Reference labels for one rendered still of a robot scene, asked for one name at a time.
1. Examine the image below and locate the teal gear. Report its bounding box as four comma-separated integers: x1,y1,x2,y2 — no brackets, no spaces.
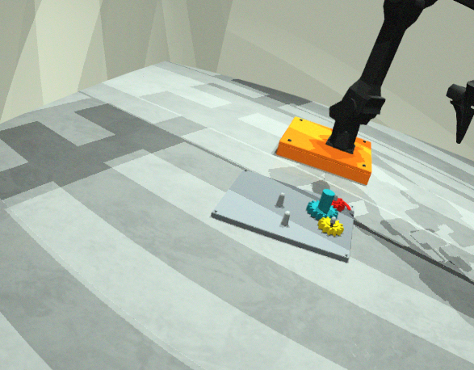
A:
306,189,338,220

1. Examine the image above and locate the yellow gear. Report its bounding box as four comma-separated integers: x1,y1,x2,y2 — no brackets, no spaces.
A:
318,217,344,236

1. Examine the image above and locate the red gear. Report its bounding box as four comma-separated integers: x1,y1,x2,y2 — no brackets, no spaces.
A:
331,199,345,212

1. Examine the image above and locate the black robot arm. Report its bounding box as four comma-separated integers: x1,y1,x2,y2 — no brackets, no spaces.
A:
325,0,437,154

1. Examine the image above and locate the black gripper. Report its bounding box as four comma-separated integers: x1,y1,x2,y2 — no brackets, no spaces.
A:
446,83,474,144

